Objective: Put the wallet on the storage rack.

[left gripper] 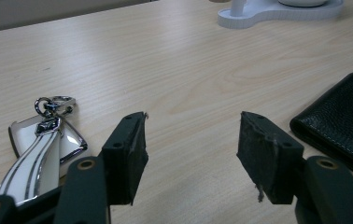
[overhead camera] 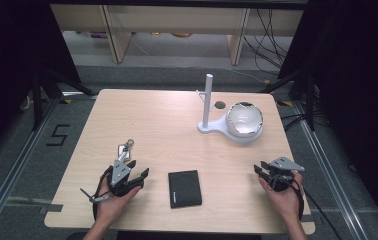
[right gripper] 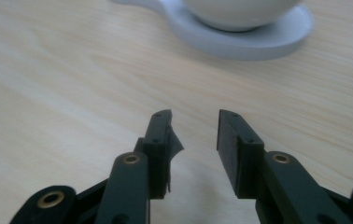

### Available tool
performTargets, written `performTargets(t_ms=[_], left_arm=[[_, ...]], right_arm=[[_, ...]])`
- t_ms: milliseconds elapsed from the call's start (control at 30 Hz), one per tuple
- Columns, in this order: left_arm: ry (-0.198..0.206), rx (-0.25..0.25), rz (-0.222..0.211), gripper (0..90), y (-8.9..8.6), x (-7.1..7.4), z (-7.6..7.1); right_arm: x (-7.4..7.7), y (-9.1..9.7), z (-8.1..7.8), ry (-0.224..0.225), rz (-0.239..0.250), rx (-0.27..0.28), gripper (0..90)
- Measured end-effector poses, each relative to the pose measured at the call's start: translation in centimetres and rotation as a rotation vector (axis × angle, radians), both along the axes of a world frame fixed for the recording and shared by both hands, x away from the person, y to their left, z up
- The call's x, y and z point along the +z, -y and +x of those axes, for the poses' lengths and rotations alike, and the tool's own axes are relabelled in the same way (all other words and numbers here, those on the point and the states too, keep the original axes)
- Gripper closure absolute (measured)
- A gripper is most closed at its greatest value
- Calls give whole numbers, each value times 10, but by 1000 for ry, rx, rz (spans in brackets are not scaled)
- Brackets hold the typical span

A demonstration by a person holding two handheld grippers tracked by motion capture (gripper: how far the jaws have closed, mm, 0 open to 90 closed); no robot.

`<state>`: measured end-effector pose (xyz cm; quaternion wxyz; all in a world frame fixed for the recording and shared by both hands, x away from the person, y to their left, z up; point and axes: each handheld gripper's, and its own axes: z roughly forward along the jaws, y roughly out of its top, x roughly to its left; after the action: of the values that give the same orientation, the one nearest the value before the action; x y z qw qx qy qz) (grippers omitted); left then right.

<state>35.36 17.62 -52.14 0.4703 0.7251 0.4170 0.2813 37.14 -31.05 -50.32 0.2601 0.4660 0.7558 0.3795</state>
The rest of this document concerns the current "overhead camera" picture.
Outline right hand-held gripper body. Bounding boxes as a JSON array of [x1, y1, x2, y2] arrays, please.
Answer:
[[265, 156, 306, 193]]

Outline black curtain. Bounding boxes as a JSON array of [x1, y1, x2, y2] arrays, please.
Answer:
[[277, 0, 378, 239], [0, 0, 82, 166]]

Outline black floor cables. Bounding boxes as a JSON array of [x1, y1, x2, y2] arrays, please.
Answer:
[[281, 112, 313, 132]]

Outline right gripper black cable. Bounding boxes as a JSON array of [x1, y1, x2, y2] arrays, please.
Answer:
[[267, 173, 344, 240]]

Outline black wallet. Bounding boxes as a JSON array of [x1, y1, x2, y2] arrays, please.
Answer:
[[167, 169, 203, 210]]

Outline black tripod stand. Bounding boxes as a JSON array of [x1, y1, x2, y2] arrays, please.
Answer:
[[259, 68, 322, 132], [30, 66, 99, 132]]

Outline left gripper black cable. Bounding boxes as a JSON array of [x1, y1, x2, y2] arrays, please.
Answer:
[[79, 165, 114, 222]]

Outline silver bowl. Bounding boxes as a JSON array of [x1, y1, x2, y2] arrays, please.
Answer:
[[225, 101, 265, 139]]

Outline light wooden desk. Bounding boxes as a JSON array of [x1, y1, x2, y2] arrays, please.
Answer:
[[50, 3, 305, 66]]

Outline aluminium floor rail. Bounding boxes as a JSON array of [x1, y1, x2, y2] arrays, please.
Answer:
[[0, 94, 63, 240], [291, 100, 372, 240]]

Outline person's right hand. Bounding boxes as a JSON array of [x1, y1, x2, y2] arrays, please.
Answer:
[[258, 169, 305, 222]]

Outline bundle of black cables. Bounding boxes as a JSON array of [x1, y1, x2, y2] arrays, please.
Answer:
[[242, 8, 294, 76]]

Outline person's left hand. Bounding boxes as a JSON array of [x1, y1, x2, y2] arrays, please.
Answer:
[[94, 171, 144, 228]]

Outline white stand with hooks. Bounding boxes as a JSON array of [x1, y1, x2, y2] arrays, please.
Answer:
[[195, 73, 264, 145]]

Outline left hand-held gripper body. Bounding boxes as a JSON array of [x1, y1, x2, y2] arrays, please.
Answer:
[[101, 159, 145, 198]]

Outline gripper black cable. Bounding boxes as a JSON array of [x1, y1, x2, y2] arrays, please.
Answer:
[[267, 173, 344, 240], [79, 165, 114, 222]]

